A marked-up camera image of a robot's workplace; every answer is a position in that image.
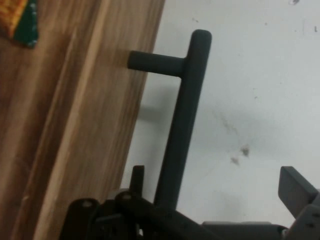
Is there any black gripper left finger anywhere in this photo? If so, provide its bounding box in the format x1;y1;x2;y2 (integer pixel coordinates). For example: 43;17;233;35
58;165;216;240

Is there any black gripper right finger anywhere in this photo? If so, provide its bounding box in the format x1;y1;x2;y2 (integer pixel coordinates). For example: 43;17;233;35
278;166;320;240

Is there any orange green snack bag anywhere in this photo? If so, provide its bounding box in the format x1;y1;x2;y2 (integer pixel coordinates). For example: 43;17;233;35
0;0;40;49

